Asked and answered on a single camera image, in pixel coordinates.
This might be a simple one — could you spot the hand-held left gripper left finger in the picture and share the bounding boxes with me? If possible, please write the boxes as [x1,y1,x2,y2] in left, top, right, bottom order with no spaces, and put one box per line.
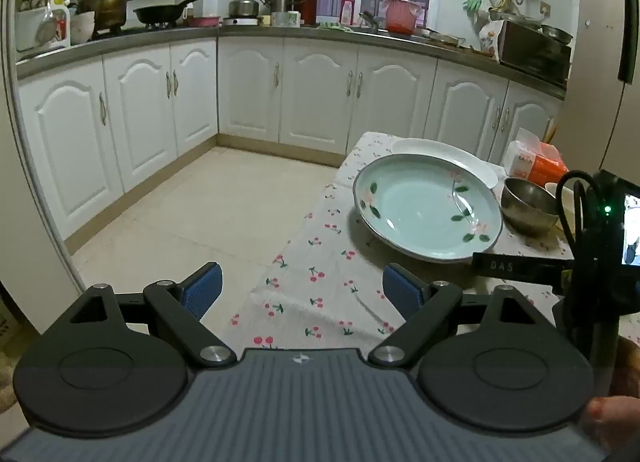
[70,262,238,368]

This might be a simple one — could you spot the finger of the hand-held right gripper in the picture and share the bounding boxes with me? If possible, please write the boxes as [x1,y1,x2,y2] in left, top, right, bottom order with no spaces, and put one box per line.
[472,252,575,288]

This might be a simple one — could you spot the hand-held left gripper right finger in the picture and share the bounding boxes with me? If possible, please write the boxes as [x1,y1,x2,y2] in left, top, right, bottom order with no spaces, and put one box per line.
[367,263,556,370]

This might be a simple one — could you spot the steel bowl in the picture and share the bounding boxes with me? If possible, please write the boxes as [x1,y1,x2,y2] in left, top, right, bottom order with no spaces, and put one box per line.
[500,177,561,237]

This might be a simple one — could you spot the green floral plate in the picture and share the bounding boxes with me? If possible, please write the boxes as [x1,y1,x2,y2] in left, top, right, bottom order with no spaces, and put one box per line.
[352,153,503,264]

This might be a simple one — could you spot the plain cream bowl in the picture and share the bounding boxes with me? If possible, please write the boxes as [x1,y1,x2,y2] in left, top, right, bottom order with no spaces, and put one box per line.
[544,181,581,238]

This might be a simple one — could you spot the person's right hand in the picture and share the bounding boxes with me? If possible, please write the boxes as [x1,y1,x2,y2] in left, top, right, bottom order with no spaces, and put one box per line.
[585,394,640,443]

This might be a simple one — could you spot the cherry print tablecloth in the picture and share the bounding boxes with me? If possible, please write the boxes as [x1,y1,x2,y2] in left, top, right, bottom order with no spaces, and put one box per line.
[227,131,601,350]

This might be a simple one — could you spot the orange tissue pack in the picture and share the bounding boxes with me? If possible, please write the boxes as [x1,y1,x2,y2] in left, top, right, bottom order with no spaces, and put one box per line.
[501,128,571,185]

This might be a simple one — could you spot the dark countertop oven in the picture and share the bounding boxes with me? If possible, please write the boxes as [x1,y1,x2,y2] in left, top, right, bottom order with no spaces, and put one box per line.
[500,20,572,83]

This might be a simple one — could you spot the white base cabinets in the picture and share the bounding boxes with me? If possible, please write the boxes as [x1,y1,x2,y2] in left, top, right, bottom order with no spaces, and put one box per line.
[15,35,566,243]

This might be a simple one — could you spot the floral print bag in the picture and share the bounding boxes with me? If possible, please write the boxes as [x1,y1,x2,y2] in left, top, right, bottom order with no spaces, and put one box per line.
[479,22,503,60]

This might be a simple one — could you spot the grey refrigerator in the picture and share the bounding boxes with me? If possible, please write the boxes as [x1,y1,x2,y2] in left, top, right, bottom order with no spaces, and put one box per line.
[552,0,640,183]

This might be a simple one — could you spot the steel basin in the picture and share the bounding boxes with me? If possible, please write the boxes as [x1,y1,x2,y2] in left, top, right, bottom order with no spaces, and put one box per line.
[540,25,574,43]

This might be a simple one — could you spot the red plastic basket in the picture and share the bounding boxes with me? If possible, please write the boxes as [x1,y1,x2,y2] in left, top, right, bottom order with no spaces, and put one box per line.
[382,0,423,34]

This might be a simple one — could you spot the steel faucet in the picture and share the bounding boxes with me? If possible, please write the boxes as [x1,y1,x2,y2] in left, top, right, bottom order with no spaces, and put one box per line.
[351,0,381,33]

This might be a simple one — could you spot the grey kitchen countertop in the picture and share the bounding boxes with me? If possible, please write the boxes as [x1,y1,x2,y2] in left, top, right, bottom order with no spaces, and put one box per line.
[15,25,568,100]

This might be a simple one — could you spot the black frying pan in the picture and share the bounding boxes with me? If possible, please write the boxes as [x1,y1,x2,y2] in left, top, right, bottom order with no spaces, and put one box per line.
[132,0,203,26]

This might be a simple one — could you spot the steel kettle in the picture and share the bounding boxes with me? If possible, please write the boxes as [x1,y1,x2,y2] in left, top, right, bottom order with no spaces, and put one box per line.
[228,0,261,18]

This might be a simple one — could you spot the black cable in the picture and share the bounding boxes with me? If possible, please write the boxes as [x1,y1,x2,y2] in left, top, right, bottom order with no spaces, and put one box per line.
[555,169,608,268]

